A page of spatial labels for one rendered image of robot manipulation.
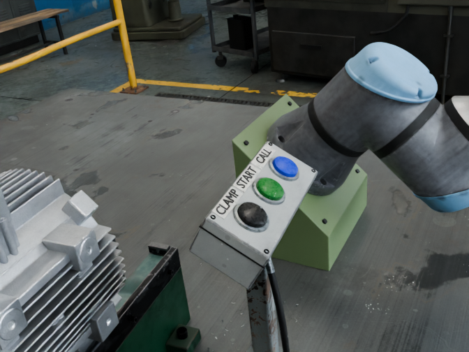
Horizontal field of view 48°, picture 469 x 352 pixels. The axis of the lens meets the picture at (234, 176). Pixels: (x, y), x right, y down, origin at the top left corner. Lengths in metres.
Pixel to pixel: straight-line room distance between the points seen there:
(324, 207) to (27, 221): 0.48
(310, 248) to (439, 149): 0.25
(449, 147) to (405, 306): 0.23
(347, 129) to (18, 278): 0.48
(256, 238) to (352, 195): 0.45
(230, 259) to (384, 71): 0.36
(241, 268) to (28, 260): 0.19
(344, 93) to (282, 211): 0.28
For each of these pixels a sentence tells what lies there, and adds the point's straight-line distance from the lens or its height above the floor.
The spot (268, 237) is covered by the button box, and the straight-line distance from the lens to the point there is 0.50.
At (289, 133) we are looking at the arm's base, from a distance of 0.84.
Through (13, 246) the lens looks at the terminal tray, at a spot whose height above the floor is 1.08.
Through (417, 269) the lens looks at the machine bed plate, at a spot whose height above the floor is 0.80.
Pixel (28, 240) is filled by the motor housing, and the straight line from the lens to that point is 0.53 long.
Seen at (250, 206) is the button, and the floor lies 1.07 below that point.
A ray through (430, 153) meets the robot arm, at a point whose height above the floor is 1.00.
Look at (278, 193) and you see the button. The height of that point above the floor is 1.07.
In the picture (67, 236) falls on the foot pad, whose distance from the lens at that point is 0.52.
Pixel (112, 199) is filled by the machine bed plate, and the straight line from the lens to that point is 1.14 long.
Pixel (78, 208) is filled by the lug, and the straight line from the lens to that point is 0.54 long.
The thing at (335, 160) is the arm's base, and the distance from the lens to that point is 0.81.
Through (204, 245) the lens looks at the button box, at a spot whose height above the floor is 1.05.
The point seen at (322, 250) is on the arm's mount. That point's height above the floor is 0.84.
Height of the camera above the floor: 1.34
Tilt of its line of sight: 28 degrees down
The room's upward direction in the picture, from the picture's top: 6 degrees counter-clockwise
